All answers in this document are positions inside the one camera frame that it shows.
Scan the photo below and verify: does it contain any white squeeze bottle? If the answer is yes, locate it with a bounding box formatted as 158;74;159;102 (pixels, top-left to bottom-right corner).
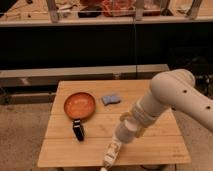
100;136;123;171

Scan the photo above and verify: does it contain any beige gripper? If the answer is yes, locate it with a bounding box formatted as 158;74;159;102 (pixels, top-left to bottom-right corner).
120;111;146;138

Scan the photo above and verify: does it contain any thin black vertical cable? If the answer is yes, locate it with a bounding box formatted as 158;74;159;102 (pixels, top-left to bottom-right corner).
132;16;138;80

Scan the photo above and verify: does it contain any orange frying pan black handle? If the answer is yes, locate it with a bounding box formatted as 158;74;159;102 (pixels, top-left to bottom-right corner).
64;92;96;141

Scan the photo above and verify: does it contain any white ceramic cup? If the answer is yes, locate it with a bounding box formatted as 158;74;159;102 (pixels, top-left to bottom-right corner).
115;120;138;143

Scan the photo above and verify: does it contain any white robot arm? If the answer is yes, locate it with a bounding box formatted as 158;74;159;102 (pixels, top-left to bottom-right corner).
115;69;213;142

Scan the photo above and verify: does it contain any wooden folding table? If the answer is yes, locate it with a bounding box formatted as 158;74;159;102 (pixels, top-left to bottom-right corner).
38;80;191;167

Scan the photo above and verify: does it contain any long grey bench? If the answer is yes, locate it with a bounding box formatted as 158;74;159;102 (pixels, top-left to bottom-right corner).
0;64;169;105

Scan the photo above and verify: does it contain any cluttered back shelf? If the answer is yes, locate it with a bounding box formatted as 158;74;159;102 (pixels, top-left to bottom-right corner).
0;0;213;27

